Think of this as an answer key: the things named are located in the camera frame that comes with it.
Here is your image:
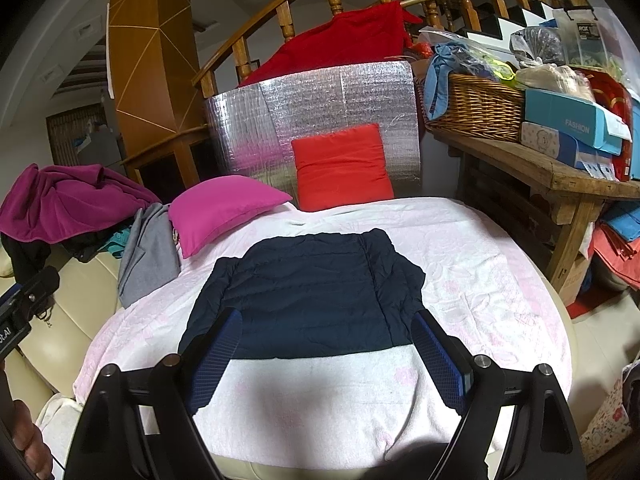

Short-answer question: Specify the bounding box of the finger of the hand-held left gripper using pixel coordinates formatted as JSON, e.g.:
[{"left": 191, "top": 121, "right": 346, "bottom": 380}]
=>
[{"left": 12, "top": 266, "right": 62, "bottom": 315}]

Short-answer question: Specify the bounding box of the floral paper bag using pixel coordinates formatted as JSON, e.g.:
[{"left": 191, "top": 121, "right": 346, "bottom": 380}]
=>
[{"left": 580, "top": 355, "right": 640, "bottom": 466}]

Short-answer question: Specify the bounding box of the red pillow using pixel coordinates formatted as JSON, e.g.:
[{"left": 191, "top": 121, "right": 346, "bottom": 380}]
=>
[{"left": 291, "top": 122, "right": 396, "bottom": 213}]

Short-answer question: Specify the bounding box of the navy zip jacket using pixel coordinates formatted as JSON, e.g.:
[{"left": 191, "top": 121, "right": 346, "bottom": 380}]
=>
[{"left": 177, "top": 227, "right": 426, "bottom": 361}]

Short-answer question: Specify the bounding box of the white pink blanket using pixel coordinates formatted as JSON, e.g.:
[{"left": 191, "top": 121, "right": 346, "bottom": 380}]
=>
[{"left": 35, "top": 195, "right": 573, "bottom": 461}]

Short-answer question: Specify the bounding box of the grey garment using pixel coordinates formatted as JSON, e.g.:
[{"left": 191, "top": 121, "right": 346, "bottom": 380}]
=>
[{"left": 117, "top": 202, "right": 182, "bottom": 310}]

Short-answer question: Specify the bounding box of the wooden stair railing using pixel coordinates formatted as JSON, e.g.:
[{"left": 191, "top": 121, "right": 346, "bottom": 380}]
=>
[{"left": 192, "top": 0, "right": 596, "bottom": 101}]

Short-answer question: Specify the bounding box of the white cardboard box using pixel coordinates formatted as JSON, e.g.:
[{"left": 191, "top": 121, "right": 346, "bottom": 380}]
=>
[{"left": 520, "top": 121, "right": 616, "bottom": 178}]

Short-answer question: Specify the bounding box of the person's left hand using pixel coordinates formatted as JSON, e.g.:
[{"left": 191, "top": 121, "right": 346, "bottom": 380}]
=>
[{"left": 12, "top": 399, "right": 55, "bottom": 480}]

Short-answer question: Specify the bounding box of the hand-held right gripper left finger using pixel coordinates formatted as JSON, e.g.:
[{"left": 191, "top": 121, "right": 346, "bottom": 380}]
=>
[{"left": 65, "top": 307, "right": 244, "bottom": 480}]

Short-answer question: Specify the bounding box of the wicker basket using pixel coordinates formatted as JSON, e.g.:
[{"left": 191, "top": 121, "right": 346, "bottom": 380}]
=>
[{"left": 422, "top": 72, "right": 526, "bottom": 143}]

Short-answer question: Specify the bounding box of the yellow green item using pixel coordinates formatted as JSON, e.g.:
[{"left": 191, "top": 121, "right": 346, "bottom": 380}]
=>
[{"left": 480, "top": 55, "right": 518, "bottom": 83}]

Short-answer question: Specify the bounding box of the silver foil insulation board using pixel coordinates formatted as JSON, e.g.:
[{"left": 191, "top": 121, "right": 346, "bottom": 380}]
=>
[{"left": 202, "top": 59, "right": 421, "bottom": 208}]

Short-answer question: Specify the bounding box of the wooden column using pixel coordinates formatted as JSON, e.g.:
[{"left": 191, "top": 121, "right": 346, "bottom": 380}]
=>
[{"left": 106, "top": 0, "right": 211, "bottom": 186}]

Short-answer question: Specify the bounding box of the magenta pillow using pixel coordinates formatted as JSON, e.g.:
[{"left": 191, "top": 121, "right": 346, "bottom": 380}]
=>
[{"left": 167, "top": 175, "right": 293, "bottom": 260}]

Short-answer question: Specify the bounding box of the dark plastic bag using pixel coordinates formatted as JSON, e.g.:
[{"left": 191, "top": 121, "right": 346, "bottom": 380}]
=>
[{"left": 509, "top": 25, "right": 566, "bottom": 68}]

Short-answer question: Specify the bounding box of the blue folded cloth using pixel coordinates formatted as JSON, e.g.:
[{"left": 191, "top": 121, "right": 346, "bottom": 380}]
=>
[{"left": 600, "top": 200, "right": 640, "bottom": 241}]

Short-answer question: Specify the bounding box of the coral folded cloth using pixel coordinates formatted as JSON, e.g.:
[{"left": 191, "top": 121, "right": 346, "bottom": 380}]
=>
[{"left": 587, "top": 222, "right": 640, "bottom": 278}]

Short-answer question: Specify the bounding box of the teal garment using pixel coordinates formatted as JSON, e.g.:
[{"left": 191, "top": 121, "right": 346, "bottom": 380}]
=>
[{"left": 100, "top": 227, "right": 133, "bottom": 261}]

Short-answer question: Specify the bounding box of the cream leather sofa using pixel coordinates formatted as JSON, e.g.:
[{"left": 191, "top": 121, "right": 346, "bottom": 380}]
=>
[{"left": 0, "top": 245, "right": 136, "bottom": 411}]

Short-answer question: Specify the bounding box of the blue cardboard box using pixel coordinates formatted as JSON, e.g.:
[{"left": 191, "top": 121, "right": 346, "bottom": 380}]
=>
[{"left": 524, "top": 87, "right": 633, "bottom": 156}]

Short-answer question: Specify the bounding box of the red cloth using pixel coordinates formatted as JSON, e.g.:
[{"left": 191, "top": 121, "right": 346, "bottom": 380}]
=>
[{"left": 237, "top": 0, "right": 423, "bottom": 88}]

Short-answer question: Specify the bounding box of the clear plastic package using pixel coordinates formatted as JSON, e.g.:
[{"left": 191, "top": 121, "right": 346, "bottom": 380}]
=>
[{"left": 552, "top": 6, "right": 626, "bottom": 68}]

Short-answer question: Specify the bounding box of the cream plastic bag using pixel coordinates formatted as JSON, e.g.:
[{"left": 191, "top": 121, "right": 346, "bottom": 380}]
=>
[{"left": 515, "top": 62, "right": 596, "bottom": 103}]

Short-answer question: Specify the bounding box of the red gift bag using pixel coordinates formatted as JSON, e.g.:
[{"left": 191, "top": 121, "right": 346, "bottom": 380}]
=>
[{"left": 575, "top": 67, "right": 640, "bottom": 181}]

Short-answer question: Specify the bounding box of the magenta fleece garment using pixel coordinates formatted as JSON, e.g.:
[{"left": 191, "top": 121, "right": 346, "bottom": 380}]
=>
[{"left": 0, "top": 162, "right": 161, "bottom": 246}]

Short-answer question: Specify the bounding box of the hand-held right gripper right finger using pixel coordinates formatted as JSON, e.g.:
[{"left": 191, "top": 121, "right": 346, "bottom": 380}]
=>
[{"left": 412, "top": 308, "right": 588, "bottom": 480}]

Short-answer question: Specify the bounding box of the black garment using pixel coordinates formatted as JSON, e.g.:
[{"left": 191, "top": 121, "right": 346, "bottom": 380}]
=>
[{"left": 2, "top": 230, "right": 126, "bottom": 281}]

